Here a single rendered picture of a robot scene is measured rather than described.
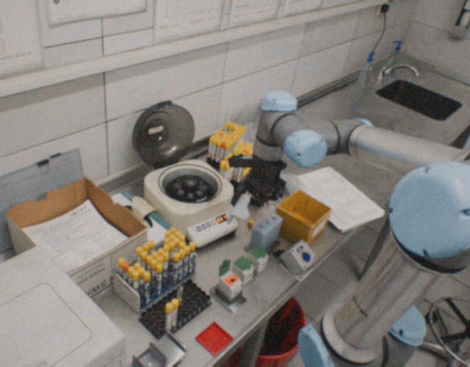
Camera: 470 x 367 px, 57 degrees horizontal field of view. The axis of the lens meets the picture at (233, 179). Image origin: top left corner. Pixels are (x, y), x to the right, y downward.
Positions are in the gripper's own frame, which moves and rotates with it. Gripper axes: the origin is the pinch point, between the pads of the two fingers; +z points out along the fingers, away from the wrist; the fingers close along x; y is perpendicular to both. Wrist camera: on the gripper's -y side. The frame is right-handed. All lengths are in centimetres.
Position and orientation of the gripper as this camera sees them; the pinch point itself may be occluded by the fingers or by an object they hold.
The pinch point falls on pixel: (247, 212)
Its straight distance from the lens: 116.2
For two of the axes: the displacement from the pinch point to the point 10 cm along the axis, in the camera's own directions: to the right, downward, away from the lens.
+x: 7.4, -2.8, 6.1
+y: 6.6, 5.1, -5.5
